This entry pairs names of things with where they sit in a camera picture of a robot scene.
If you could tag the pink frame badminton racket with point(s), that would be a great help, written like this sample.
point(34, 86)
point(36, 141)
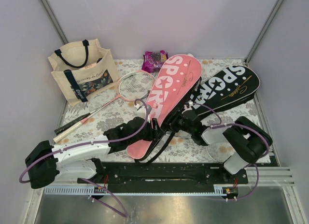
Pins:
point(132, 86)

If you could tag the black frame badminton racket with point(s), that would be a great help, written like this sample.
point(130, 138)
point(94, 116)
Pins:
point(71, 123)

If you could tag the white frame racket black handle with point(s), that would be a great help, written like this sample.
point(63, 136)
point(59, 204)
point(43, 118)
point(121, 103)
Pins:
point(217, 152)

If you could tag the black racket cover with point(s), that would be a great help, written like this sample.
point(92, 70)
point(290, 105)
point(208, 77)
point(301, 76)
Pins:
point(230, 85)

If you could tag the floral patterned table mat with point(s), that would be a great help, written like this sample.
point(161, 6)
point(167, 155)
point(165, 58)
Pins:
point(121, 111)

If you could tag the beige canvas tote bag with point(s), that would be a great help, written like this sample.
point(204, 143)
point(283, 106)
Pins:
point(83, 69)

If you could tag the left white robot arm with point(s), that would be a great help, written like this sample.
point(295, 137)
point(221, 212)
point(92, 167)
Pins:
point(45, 162)

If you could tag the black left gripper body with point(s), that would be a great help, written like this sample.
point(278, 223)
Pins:
point(148, 133)

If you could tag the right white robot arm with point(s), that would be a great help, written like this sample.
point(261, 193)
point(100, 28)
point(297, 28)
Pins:
point(248, 140)

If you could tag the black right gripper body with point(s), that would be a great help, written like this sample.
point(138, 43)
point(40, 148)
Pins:
point(178, 123)

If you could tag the purple snack packet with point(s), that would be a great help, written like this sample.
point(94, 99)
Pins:
point(153, 61)

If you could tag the white cable duct strip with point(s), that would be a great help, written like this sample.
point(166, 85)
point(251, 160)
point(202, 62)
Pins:
point(95, 191)

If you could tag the pink racket cover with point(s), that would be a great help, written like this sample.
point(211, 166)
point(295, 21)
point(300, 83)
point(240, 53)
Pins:
point(176, 77)

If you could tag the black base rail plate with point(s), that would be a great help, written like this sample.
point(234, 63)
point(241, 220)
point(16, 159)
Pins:
point(157, 178)

